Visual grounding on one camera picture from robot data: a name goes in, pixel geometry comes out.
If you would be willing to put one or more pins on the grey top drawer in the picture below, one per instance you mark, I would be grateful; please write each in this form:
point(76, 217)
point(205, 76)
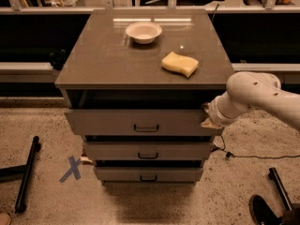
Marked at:
point(139, 123)

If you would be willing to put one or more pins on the grey drawer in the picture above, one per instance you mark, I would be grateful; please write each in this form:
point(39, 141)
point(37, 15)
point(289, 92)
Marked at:
point(179, 175)
point(147, 150)
point(139, 123)

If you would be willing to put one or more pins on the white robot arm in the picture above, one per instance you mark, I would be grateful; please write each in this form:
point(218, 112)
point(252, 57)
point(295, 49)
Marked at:
point(247, 91)

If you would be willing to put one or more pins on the grey drawer cabinet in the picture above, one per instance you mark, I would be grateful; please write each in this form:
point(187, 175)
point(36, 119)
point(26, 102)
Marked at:
point(108, 70)

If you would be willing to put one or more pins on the grey bottom drawer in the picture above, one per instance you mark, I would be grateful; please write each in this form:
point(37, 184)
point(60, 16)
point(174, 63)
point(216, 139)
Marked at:
point(179, 175)

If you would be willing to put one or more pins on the grey middle drawer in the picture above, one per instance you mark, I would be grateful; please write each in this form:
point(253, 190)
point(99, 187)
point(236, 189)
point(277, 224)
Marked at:
point(147, 150)

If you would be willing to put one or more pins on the yellow sponge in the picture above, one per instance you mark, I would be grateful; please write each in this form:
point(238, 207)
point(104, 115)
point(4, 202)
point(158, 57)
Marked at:
point(180, 64)

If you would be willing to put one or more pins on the white bowl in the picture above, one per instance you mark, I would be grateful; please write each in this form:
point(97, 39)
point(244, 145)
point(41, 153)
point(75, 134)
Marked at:
point(143, 32)

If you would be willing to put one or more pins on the black shoe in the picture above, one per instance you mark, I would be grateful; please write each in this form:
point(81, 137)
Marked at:
point(261, 212)

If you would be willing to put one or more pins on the blue tape cross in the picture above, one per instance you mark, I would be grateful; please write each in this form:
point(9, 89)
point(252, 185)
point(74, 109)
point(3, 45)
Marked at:
point(74, 169)

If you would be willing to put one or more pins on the black stand leg left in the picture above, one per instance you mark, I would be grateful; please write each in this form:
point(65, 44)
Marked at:
point(23, 173)

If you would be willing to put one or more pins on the black clamp on rail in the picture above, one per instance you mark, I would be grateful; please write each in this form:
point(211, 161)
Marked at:
point(57, 60)

